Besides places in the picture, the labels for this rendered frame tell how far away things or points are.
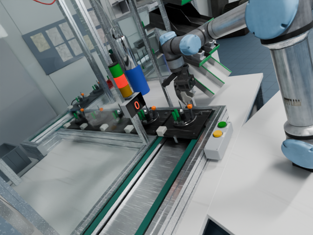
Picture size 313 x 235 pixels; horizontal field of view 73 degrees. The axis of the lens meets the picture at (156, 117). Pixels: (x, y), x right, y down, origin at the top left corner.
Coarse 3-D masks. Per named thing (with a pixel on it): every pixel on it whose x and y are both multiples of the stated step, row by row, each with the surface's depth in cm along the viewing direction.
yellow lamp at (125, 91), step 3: (123, 87) 94; (126, 87) 95; (129, 87) 96; (120, 90) 96; (123, 90) 95; (126, 90) 95; (129, 90) 96; (123, 93) 96; (126, 93) 96; (129, 93) 96; (123, 96) 97; (126, 96) 96
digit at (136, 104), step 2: (136, 98) 99; (134, 100) 98; (136, 100) 99; (138, 100) 101; (132, 102) 97; (134, 102) 98; (136, 102) 99; (138, 102) 101; (132, 104) 97; (134, 104) 98; (136, 104) 100; (138, 104) 101; (140, 104) 102; (134, 106) 98; (136, 106) 100; (138, 106) 101; (140, 106) 102; (134, 108) 98; (136, 108) 100; (138, 108) 101; (140, 108) 102; (136, 110) 100; (138, 110) 101
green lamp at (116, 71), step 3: (114, 66) 90; (117, 66) 90; (111, 69) 90; (114, 69) 90; (117, 69) 90; (120, 69) 91; (111, 72) 91; (114, 72) 91; (117, 72) 91; (120, 72) 92; (114, 75) 91; (117, 75) 91; (120, 75) 92
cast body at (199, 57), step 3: (198, 51) 114; (201, 51) 114; (195, 54) 115; (198, 54) 114; (201, 54) 114; (192, 57) 118; (195, 57) 117; (198, 57) 115; (201, 57) 116; (204, 57) 116; (192, 60) 119; (195, 60) 118; (198, 60) 116; (201, 60) 115
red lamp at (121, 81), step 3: (123, 75) 93; (114, 78) 93; (117, 78) 92; (120, 78) 92; (123, 78) 93; (117, 81) 93; (120, 81) 93; (123, 81) 93; (126, 81) 94; (117, 84) 94; (120, 84) 93; (123, 84) 94; (126, 84) 94; (120, 87) 94
